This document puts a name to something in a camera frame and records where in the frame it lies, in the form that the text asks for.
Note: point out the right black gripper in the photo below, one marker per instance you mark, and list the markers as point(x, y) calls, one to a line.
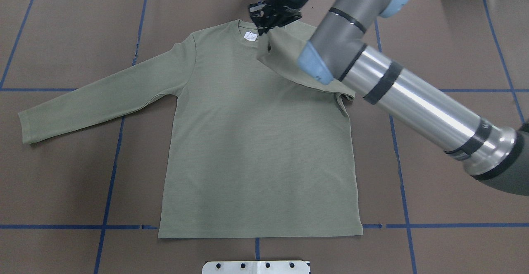
point(286, 0)

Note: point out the white shirt hang tag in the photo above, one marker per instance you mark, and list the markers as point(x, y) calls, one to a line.
point(250, 36)

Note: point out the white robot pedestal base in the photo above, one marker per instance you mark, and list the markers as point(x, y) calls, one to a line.
point(257, 267)

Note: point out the olive green long-sleeve shirt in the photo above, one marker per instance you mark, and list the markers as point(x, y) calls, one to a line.
point(258, 148)

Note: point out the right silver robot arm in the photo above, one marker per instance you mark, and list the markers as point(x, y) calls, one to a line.
point(336, 53)

